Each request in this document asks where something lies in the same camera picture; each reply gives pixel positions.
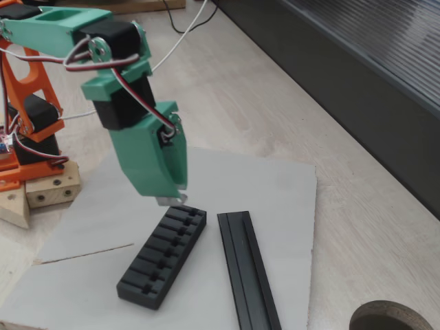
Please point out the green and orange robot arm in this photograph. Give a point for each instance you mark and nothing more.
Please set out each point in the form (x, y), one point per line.
(41, 31)

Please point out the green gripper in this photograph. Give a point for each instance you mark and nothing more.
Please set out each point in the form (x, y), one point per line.
(144, 161)

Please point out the black slotted holder block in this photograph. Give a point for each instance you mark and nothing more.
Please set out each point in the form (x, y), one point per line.
(144, 285)

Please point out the wooden robot base plank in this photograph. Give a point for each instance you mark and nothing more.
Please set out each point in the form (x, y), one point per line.
(51, 192)

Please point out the grey chipboard panel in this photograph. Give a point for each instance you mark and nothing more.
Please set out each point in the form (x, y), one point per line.
(86, 292)

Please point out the small metal screw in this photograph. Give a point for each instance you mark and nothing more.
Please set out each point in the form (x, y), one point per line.
(168, 201)

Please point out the black aluminium rail profile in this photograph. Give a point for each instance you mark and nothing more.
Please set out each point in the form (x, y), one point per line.
(247, 268)

